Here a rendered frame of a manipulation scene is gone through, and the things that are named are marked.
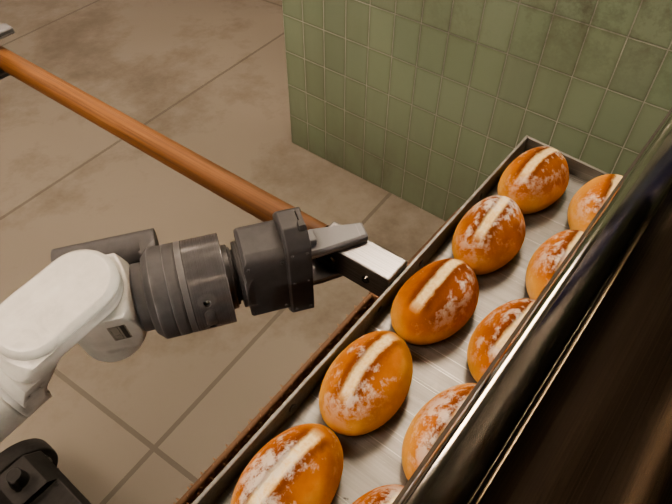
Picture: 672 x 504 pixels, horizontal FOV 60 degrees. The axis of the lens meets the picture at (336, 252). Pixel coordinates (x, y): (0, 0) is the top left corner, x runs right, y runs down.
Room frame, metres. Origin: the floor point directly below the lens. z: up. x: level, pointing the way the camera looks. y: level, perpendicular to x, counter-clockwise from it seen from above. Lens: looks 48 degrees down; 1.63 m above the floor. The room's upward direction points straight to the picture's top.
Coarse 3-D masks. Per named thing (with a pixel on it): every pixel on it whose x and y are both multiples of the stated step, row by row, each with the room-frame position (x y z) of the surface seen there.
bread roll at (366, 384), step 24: (384, 336) 0.26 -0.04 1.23; (336, 360) 0.25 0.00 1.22; (360, 360) 0.24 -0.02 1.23; (384, 360) 0.24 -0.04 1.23; (408, 360) 0.25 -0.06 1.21; (336, 384) 0.22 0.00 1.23; (360, 384) 0.22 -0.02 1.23; (384, 384) 0.22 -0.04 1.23; (408, 384) 0.23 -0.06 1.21; (336, 408) 0.21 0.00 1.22; (360, 408) 0.20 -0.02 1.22; (384, 408) 0.21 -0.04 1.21; (360, 432) 0.20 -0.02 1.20
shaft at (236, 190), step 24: (0, 48) 0.77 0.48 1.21; (24, 72) 0.71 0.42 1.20; (48, 72) 0.71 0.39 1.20; (48, 96) 0.67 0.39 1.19; (72, 96) 0.65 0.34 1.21; (96, 120) 0.61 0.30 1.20; (120, 120) 0.59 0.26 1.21; (144, 144) 0.55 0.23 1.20; (168, 144) 0.54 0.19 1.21; (192, 168) 0.50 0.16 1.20; (216, 168) 0.50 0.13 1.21; (216, 192) 0.48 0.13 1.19; (240, 192) 0.46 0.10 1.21; (264, 192) 0.46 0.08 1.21; (264, 216) 0.43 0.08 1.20
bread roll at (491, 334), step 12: (516, 300) 0.30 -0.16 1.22; (528, 300) 0.30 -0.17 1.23; (492, 312) 0.30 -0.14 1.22; (504, 312) 0.29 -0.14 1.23; (516, 312) 0.28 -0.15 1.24; (480, 324) 0.29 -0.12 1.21; (492, 324) 0.28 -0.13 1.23; (504, 324) 0.27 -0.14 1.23; (516, 324) 0.27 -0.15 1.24; (480, 336) 0.27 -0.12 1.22; (492, 336) 0.26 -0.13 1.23; (504, 336) 0.26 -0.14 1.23; (468, 348) 0.27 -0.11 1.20; (480, 348) 0.26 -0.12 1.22; (492, 348) 0.25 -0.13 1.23; (468, 360) 0.26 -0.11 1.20; (480, 360) 0.25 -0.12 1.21; (492, 360) 0.25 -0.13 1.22; (480, 372) 0.24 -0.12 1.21
